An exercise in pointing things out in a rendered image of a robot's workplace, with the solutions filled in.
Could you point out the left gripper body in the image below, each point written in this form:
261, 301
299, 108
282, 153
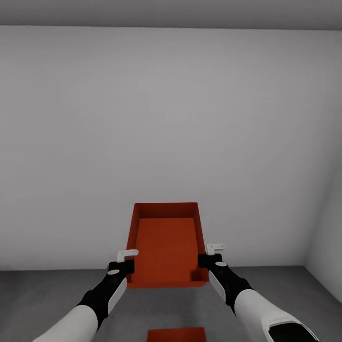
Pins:
128, 265

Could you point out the storage box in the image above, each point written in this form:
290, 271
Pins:
168, 237
196, 334

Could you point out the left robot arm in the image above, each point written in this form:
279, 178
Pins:
82, 322

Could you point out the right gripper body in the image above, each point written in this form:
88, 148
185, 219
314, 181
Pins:
203, 259

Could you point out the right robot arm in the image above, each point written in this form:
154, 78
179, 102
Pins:
261, 320

